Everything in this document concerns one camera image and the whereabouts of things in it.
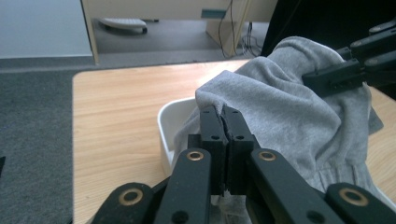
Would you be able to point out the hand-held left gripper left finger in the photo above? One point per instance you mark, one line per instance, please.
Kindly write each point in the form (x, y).
(216, 155)

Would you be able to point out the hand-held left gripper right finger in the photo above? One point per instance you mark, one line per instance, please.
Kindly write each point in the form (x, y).
(239, 155)

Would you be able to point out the white plastic storage bin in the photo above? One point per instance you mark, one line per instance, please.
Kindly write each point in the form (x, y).
(171, 124)

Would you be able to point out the grey pants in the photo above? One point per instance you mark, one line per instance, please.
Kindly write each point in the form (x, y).
(280, 118)

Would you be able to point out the black curtain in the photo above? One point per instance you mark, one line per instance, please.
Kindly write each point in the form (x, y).
(327, 18)

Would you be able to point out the grey rectangular desk plate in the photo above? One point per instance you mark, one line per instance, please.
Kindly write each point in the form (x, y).
(213, 13)

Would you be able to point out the white wheeled base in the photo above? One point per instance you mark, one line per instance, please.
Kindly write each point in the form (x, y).
(123, 23)

